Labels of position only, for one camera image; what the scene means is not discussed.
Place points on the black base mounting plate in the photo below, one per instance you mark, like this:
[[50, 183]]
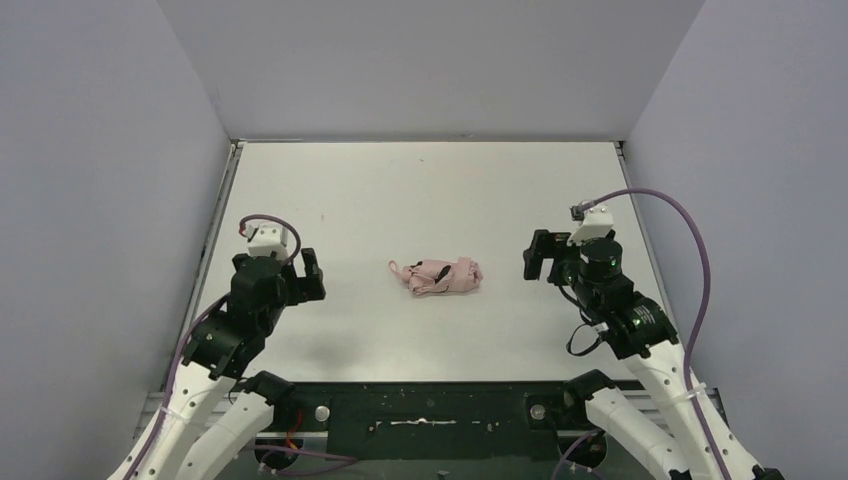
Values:
[[432, 420]]

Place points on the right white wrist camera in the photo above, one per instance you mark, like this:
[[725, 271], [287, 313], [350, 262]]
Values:
[[593, 221]]

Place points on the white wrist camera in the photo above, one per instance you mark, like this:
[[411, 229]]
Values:
[[267, 239], [593, 221]]

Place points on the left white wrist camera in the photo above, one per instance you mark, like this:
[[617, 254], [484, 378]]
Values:
[[267, 239]]

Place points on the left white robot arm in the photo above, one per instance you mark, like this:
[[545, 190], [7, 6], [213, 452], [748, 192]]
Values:
[[209, 407]]

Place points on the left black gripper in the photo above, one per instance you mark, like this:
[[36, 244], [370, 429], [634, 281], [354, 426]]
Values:
[[291, 282]]

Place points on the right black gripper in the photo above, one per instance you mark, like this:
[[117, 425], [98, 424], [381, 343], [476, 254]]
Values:
[[556, 258]]

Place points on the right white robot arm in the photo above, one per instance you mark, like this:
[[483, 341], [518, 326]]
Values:
[[696, 442]]

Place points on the pink and black folding umbrella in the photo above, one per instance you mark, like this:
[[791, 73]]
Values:
[[434, 277]]

